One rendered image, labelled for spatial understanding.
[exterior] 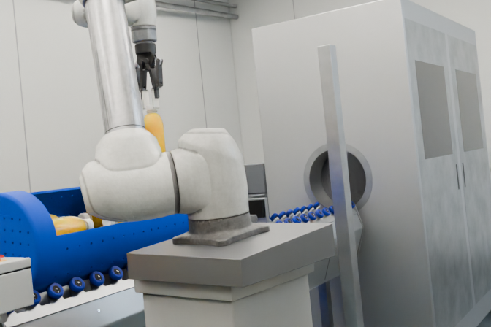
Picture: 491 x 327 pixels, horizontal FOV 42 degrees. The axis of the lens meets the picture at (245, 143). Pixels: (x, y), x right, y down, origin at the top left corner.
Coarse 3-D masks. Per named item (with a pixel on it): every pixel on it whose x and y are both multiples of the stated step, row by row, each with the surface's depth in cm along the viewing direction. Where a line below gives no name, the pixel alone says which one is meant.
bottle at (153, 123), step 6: (150, 114) 227; (156, 114) 228; (144, 120) 227; (150, 120) 226; (156, 120) 226; (150, 126) 226; (156, 126) 226; (162, 126) 228; (150, 132) 226; (156, 132) 226; (162, 132) 228; (156, 138) 226; (162, 138) 227; (162, 144) 227; (162, 150) 227
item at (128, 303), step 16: (320, 208) 345; (336, 240) 306; (336, 256) 311; (320, 272) 299; (336, 272) 316; (64, 288) 190; (96, 304) 177; (112, 304) 182; (128, 304) 186; (32, 320) 160; (48, 320) 163; (64, 320) 167; (80, 320) 171; (96, 320) 175; (112, 320) 179; (128, 320) 185; (144, 320) 191
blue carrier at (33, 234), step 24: (24, 192) 171; (48, 192) 189; (72, 192) 198; (0, 216) 168; (24, 216) 162; (48, 216) 166; (168, 216) 203; (0, 240) 168; (24, 240) 163; (48, 240) 163; (72, 240) 170; (96, 240) 177; (120, 240) 185; (144, 240) 194; (48, 264) 164; (72, 264) 171; (96, 264) 180; (120, 264) 191
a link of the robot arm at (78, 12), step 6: (78, 0) 221; (126, 0) 202; (132, 0) 201; (72, 6) 221; (78, 6) 219; (72, 12) 220; (78, 12) 219; (84, 12) 219; (72, 18) 221; (78, 18) 220; (84, 18) 219; (78, 24) 222; (84, 24) 221
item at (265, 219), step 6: (258, 198) 274; (264, 198) 271; (252, 204) 272; (258, 204) 271; (264, 204) 271; (252, 210) 272; (258, 210) 271; (264, 210) 271; (258, 216) 271; (264, 216) 271; (258, 222) 273; (264, 222) 271
